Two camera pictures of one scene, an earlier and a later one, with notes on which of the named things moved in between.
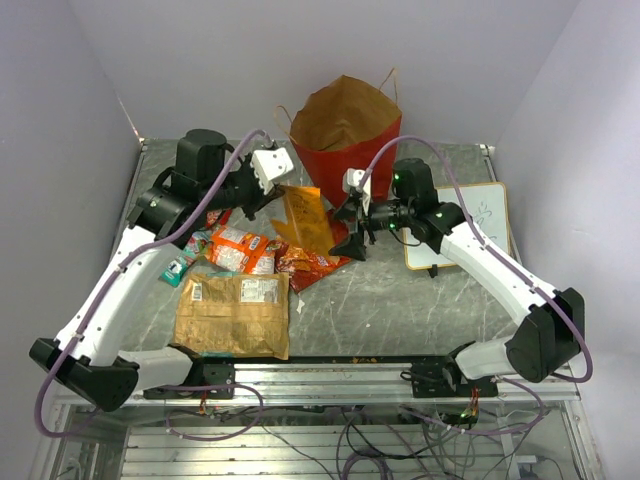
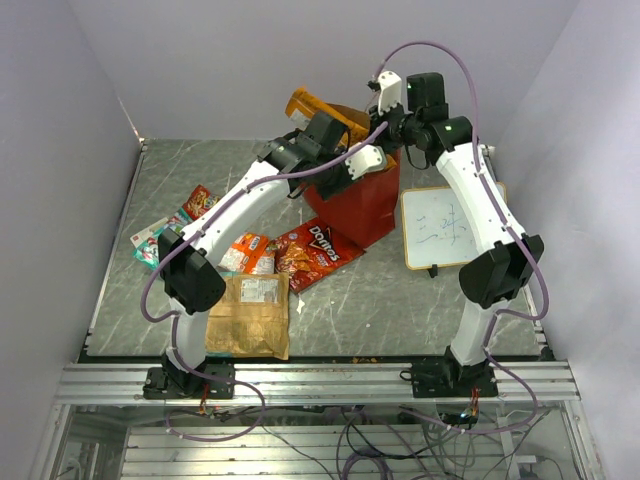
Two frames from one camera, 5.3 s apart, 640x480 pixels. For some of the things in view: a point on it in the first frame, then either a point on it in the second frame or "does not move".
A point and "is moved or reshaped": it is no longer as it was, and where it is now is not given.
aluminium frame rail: (352, 385) does not move
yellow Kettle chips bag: (308, 221) to (301, 106)
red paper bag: (344, 126) is moved or reshaped
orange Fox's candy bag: (241, 251) does not move
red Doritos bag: (303, 266) does not move
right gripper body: (382, 215) to (393, 134)
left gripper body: (242, 190) to (332, 178)
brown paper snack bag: (234, 314) does not move
